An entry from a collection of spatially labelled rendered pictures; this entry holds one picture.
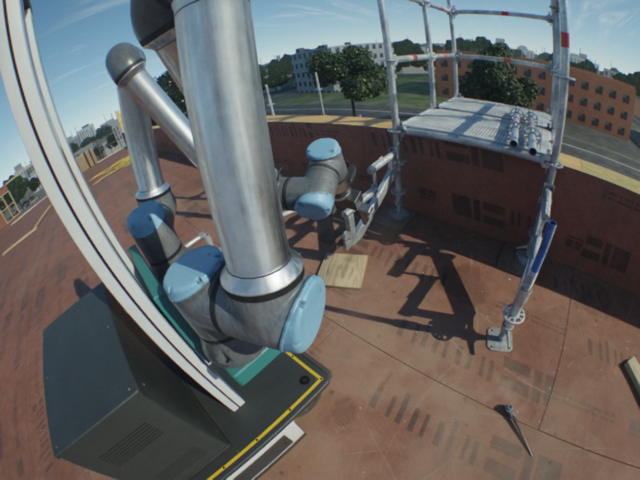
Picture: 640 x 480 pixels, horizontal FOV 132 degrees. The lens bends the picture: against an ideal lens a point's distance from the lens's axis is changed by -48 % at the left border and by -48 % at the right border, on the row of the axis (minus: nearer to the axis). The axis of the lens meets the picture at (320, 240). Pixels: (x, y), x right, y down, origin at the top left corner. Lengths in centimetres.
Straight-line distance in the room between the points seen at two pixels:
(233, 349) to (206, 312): 16
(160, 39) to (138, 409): 75
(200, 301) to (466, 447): 120
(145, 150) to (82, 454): 97
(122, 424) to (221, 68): 74
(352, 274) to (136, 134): 145
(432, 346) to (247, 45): 145
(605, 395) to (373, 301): 152
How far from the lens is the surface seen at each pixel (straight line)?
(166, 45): 54
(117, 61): 95
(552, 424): 156
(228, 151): 37
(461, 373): 147
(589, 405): 172
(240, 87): 37
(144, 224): 97
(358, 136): 238
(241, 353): 69
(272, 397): 110
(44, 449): 253
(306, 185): 68
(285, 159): 323
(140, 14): 52
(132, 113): 107
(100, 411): 75
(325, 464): 133
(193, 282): 54
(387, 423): 134
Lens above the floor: 130
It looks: 37 degrees down
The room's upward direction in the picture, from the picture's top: 12 degrees counter-clockwise
